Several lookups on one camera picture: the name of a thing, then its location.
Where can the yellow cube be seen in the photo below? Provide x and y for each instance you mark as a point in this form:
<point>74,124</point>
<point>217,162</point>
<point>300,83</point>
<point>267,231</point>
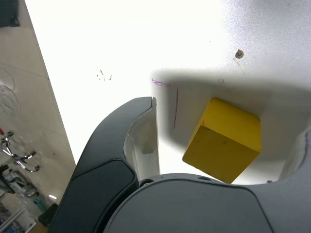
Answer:
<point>221,148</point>

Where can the chrome wheeled chair base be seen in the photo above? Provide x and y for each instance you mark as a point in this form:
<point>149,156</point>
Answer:
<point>18,159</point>

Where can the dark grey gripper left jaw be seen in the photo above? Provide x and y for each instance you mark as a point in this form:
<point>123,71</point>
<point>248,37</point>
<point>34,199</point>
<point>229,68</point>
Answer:
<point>102,157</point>

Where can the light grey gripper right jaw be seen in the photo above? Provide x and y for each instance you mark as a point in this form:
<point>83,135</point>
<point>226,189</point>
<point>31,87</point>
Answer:
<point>194,208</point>

